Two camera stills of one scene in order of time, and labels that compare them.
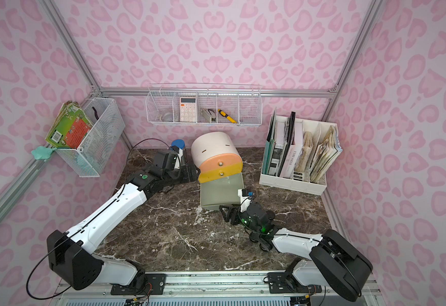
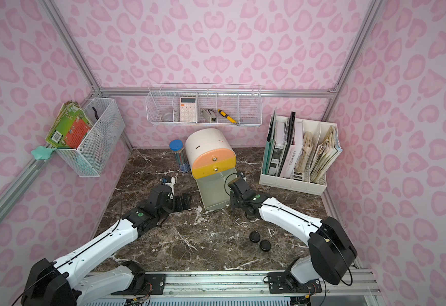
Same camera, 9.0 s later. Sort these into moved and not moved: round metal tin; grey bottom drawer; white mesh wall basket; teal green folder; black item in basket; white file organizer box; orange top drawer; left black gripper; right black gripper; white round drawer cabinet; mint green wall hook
Moved: grey bottom drawer; right black gripper; left black gripper; white round drawer cabinet; orange top drawer
Not moved: white mesh wall basket; teal green folder; black item in basket; mint green wall hook; white file organizer box; round metal tin
